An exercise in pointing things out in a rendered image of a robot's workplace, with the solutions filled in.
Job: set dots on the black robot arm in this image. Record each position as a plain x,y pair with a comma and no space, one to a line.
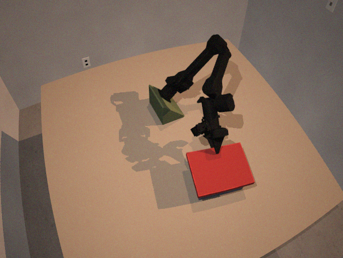
183,80

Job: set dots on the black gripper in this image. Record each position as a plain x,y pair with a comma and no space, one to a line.
219,132

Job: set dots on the red lid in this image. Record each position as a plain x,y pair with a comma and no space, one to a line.
217,173

